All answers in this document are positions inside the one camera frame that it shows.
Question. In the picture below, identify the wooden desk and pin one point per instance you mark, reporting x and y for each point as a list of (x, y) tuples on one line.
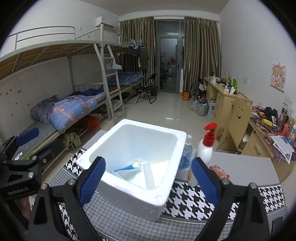
[(258, 136)]

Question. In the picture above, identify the red snack packet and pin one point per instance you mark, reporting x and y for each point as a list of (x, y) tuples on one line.
[(219, 172)]

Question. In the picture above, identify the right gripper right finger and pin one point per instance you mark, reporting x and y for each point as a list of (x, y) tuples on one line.
[(208, 181)]

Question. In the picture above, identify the white papers on desk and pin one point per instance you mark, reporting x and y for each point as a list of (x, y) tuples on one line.
[(283, 146)]

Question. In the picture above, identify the blue plaid quilt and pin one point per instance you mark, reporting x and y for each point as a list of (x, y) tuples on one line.
[(64, 113)]

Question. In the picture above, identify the white styrofoam box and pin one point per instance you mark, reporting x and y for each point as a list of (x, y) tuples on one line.
[(141, 162)]

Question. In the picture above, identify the left brown curtain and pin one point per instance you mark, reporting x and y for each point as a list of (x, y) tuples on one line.
[(140, 34)]

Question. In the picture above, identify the houndstooth table mat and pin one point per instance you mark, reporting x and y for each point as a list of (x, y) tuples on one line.
[(185, 213)]

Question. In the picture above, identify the right hand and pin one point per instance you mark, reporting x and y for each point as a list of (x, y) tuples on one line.
[(24, 206)]

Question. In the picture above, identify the white air conditioner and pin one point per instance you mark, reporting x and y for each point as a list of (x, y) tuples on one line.
[(106, 21)]

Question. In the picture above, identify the white lotion pump bottle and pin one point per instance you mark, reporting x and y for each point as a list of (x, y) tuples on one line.
[(204, 151)]

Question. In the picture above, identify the blue face mask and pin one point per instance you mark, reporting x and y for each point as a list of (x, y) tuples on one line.
[(128, 172)]

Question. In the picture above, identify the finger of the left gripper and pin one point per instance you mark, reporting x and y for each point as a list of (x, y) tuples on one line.
[(27, 136)]

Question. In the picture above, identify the anime girl wall picture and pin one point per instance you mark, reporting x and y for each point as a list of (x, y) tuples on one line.
[(278, 77)]

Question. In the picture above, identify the metal bunk bed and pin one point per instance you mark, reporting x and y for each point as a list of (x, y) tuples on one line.
[(36, 72)]

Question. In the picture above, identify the brown curtain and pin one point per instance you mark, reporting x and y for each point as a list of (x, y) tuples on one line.
[(202, 50), (140, 34)]

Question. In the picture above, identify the orange bucket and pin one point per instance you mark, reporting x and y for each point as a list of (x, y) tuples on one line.
[(186, 96)]

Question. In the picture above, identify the black folding chair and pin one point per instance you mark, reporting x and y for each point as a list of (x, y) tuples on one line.
[(149, 89)]

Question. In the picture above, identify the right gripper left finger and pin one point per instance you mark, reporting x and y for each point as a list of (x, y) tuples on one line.
[(89, 180)]

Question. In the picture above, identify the right brown curtain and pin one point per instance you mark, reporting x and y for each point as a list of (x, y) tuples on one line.
[(202, 50)]

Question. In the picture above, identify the blue liquid clear bottle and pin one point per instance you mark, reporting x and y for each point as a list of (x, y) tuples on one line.
[(187, 153)]

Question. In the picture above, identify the glass balcony door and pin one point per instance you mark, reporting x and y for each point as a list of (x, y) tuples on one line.
[(169, 50)]

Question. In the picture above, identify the wooden smiley chair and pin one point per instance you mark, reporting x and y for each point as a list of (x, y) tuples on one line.
[(233, 134)]

